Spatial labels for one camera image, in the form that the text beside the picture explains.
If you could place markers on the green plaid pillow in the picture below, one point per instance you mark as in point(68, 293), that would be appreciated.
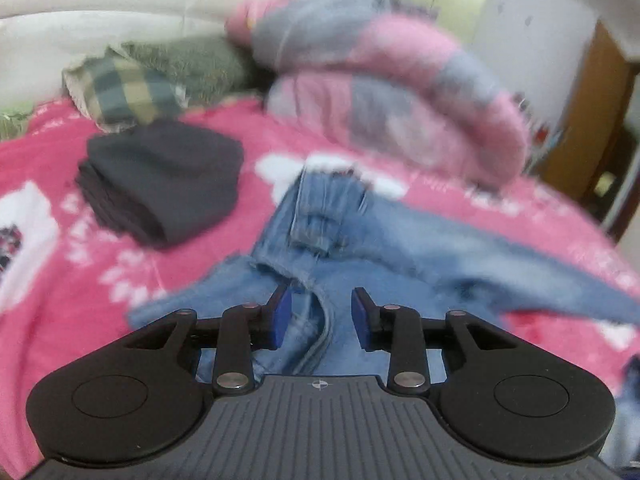
point(125, 90)

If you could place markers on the folded dark grey garment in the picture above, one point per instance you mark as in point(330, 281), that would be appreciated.
point(165, 180)

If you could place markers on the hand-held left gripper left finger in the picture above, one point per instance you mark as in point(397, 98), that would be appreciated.
point(281, 320)

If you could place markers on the blue denim jeans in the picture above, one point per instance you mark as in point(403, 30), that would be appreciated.
point(400, 250)

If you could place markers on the pink white padded headboard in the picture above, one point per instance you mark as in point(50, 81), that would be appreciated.
point(100, 25)

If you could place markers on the pink floral bed blanket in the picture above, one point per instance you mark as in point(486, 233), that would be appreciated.
point(50, 270)

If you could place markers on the brown wooden door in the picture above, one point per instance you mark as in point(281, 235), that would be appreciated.
point(585, 120)

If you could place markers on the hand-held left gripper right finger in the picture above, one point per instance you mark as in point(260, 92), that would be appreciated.
point(361, 320)

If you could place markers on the green leaf patterned pillow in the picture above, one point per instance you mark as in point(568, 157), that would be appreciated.
point(200, 65)

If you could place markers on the pink grey floral duvet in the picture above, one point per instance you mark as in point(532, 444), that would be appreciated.
point(390, 85)

